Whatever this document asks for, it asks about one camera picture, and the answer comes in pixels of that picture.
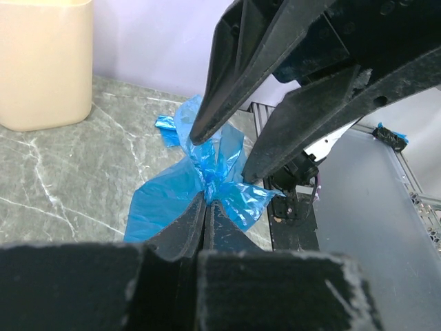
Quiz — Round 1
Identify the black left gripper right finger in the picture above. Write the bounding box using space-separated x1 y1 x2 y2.
198 201 382 330

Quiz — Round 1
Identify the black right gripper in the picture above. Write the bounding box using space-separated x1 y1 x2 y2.
189 1 440 183

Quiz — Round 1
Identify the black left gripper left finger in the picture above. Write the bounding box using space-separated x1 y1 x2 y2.
1 194 206 330

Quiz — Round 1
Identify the blue plastic trash bag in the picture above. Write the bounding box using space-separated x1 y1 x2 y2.
124 94 281 242

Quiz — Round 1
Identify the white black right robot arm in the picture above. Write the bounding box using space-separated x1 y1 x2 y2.
189 1 440 190

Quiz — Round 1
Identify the cream plastic trash bin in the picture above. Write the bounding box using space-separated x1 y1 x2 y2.
1 1 93 132

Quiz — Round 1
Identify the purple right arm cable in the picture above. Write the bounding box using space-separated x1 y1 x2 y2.
311 174 323 203

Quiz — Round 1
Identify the aluminium rail frame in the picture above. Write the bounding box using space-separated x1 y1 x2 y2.
249 102 440 251

